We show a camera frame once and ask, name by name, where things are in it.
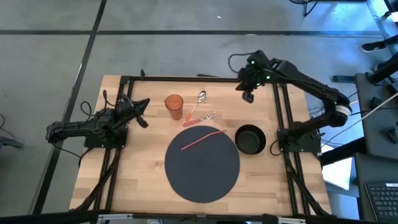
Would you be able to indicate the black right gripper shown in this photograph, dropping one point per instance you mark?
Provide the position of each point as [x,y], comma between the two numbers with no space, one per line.
[258,70]

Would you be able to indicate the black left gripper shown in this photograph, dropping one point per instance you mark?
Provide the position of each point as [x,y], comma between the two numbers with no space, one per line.
[127,109]

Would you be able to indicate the orange faceted plastic tumbler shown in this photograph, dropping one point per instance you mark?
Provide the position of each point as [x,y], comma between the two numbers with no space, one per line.
[174,104]

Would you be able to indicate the black bowl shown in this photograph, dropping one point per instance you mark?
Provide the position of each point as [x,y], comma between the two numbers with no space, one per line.
[250,140]

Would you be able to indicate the red drinking straw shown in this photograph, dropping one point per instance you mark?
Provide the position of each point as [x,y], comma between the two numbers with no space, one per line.
[203,140]

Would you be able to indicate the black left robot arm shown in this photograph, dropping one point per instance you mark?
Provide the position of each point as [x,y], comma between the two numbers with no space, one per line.
[77,127]

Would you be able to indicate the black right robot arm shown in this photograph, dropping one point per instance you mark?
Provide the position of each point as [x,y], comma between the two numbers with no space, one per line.
[311,84]

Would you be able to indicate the dark round woven placemat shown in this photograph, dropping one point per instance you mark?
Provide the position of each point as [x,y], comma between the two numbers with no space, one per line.
[202,174]

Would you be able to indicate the white paper sheet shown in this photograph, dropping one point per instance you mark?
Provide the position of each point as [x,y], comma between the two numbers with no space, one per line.
[337,174]

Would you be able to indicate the person's shoe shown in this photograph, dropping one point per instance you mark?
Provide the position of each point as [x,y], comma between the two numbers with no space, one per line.
[371,46]

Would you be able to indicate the black computer keyboard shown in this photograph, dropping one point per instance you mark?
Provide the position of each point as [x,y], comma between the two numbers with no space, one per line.
[384,199]

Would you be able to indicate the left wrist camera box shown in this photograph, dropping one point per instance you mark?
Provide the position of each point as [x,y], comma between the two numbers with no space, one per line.
[143,122]

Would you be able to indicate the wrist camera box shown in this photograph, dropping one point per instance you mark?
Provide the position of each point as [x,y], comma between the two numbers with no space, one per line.
[248,97]
[143,122]

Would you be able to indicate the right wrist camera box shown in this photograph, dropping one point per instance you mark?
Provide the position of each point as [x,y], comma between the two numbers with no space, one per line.
[248,97]

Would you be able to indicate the black aluminium table frame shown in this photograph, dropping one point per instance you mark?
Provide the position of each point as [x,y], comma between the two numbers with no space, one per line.
[186,78]

